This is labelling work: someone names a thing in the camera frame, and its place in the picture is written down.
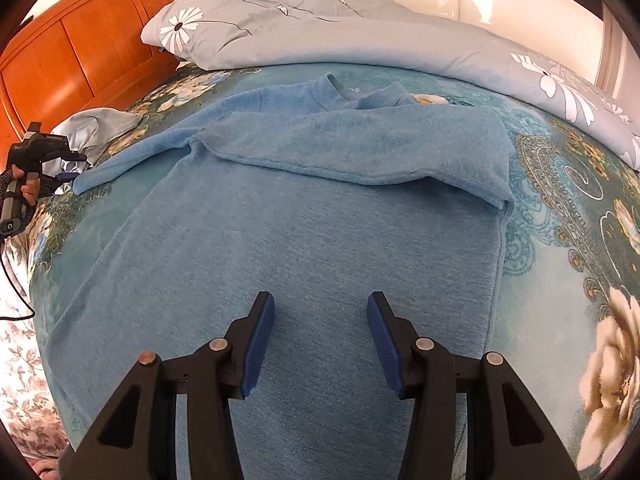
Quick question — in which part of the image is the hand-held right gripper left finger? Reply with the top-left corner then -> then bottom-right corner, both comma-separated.
67,291 -> 276,480

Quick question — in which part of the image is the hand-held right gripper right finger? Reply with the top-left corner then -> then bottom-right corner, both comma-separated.
367,291 -> 577,480

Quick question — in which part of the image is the blue sweater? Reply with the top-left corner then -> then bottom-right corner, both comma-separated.
45,72 -> 517,480

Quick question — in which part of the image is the person's left hand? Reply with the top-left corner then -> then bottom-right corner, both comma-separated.
11,164 -> 41,207

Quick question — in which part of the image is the light grey pillowcase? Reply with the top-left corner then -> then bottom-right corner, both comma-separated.
42,108 -> 144,194

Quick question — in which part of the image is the orange wooden headboard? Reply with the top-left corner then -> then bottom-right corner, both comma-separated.
0,0 -> 301,161

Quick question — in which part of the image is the teal floral blanket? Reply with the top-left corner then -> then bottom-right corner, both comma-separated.
27,62 -> 640,480

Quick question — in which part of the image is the pink floral bed sheet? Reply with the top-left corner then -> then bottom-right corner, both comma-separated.
0,200 -> 72,463

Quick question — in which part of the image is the grey daisy print quilt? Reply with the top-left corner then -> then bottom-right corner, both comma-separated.
140,0 -> 640,171

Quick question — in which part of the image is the black cable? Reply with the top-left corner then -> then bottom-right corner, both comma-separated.
0,238 -> 37,322

